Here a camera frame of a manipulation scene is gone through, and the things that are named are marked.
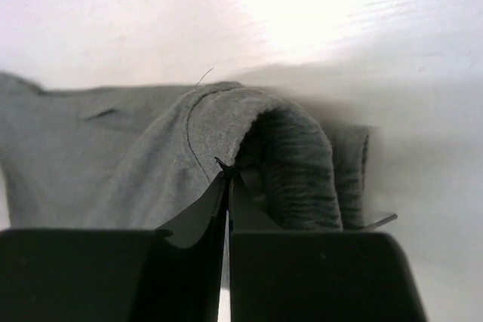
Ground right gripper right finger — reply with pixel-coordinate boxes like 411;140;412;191
229;175;426;322

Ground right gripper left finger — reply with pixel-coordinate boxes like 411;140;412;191
1;167;229;321

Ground grey shorts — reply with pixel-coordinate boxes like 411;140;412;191
1;73;369;232

